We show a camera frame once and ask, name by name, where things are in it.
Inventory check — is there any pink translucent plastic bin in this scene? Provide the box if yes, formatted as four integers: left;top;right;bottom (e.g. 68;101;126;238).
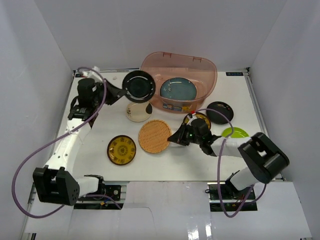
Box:
140;52;218;114

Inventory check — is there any cream plate with black spot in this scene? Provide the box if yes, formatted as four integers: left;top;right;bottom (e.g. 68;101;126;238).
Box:
125;101;153;123

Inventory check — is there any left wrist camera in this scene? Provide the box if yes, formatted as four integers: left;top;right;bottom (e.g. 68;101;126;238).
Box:
77;66;104;83

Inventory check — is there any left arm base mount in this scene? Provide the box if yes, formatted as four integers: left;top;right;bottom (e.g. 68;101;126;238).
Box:
73;184;127;210

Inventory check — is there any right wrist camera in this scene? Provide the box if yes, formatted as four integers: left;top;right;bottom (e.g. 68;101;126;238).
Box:
186;111;197;125

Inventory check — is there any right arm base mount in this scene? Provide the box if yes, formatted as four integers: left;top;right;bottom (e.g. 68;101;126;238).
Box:
204;182;258;213

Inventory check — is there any woven bamboo tray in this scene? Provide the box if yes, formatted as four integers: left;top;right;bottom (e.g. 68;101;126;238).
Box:
138;119;172;154

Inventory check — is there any blue-grey glazed plate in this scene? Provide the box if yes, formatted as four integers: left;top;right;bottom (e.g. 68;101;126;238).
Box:
160;77;197;101

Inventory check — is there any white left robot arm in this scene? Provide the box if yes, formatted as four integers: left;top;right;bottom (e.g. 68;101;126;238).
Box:
32;78;126;206

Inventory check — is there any yellow patterned plate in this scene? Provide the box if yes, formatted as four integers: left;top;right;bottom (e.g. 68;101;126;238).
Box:
106;135;137;166
182;112;212;130

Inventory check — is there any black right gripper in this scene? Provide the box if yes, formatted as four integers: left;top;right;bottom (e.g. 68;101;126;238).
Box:
168;123;203;146

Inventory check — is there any lime green plate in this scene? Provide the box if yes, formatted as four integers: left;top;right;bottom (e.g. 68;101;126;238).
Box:
221;127;250;138

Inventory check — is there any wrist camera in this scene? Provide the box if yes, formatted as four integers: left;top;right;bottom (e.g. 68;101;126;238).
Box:
186;111;197;125
77;66;104;83

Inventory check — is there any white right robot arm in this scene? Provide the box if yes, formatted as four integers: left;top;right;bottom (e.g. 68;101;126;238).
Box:
167;118;290;200

